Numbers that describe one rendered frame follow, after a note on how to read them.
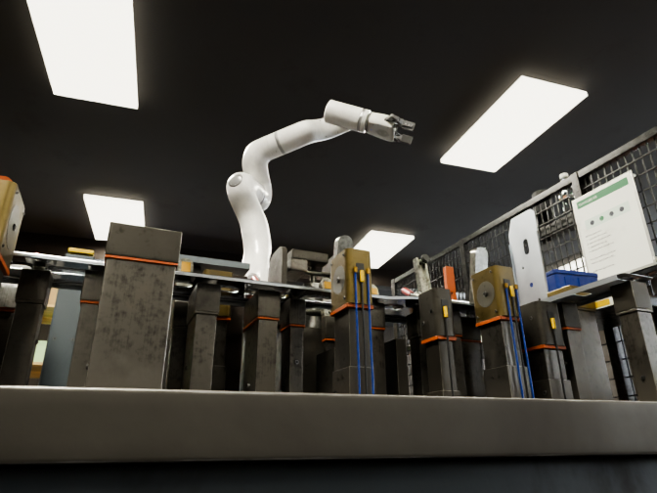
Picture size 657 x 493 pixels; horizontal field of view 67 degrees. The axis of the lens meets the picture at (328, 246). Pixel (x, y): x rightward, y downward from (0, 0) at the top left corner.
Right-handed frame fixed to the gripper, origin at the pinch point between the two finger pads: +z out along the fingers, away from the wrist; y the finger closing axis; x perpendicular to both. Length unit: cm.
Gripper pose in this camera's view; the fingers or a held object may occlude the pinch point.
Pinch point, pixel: (410, 133)
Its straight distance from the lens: 183.1
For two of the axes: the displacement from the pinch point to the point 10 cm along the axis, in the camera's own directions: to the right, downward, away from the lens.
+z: 9.4, 3.0, -1.7
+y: -0.8, -3.0, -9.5
